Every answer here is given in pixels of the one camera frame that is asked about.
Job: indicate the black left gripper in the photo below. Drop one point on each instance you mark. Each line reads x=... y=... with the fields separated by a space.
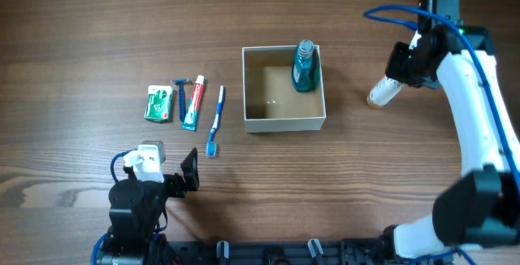
x=179 y=181

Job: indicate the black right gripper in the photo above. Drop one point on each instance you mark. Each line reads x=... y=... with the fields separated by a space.
x=405 y=67

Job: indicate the white lotion tube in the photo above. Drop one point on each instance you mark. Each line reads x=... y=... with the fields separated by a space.
x=398 y=73

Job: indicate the green white soap box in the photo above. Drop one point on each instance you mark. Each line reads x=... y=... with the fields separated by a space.
x=158 y=107

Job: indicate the blue Listerine mouthwash bottle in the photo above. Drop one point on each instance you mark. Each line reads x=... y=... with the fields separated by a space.
x=305 y=72

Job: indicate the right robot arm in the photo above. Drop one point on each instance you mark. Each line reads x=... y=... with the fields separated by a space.
x=481 y=209

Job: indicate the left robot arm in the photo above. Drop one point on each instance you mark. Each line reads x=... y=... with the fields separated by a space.
x=137 y=202

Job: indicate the white square container box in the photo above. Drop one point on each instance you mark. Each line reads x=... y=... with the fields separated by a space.
x=271 y=104

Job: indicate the blue white toothbrush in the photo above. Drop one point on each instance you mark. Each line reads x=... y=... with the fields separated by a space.
x=211 y=145

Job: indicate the red green toothpaste tube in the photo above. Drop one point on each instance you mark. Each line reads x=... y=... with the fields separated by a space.
x=190 y=119

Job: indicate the blue disposable razor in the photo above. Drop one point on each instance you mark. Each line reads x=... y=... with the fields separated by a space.
x=181 y=100

